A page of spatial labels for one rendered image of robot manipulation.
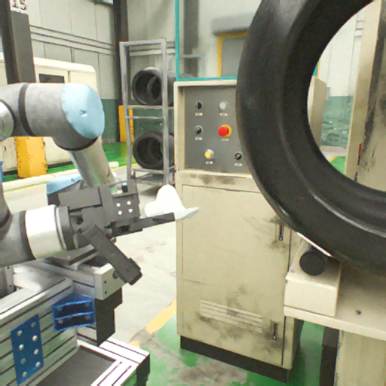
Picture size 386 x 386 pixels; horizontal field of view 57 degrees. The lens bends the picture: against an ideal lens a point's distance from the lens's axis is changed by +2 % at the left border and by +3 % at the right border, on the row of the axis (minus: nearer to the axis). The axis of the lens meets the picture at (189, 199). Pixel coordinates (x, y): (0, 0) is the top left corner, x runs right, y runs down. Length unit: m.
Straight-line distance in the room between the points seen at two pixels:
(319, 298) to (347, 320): 0.06
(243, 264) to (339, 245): 0.95
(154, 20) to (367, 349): 11.68
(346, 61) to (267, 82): 9.49
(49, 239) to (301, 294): 0.44
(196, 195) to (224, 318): 0.58
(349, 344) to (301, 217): 0.64
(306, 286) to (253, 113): 0.32
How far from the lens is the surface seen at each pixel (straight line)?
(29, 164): 6.34
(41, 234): 0.54
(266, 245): 1.47
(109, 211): 0.53
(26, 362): 1.22
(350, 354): 1.20
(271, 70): 0.59
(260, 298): 1.58
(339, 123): 10.02
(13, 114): 0.83
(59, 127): 0.82
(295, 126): 0.87
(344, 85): 10.02
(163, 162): 4.48
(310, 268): 0.68
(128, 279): 0.56
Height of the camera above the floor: 1.17
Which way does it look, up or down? 15 degrees down
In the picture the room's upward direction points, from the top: straight up
